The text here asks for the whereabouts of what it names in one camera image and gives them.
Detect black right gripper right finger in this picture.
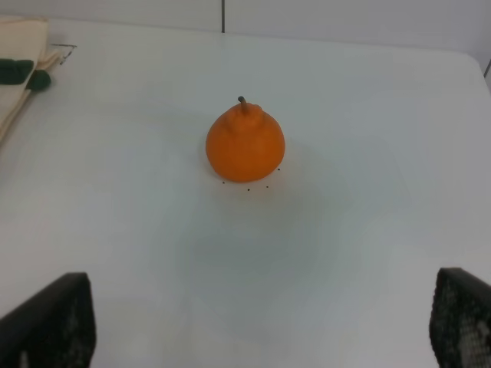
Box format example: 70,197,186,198
429,268,490,368

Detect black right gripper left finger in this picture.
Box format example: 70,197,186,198
1,272,96,367

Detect orange citrus fruit with stem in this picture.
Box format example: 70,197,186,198
205,96,285,182

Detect white linen bag green handles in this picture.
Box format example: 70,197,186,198
1,16,68,138

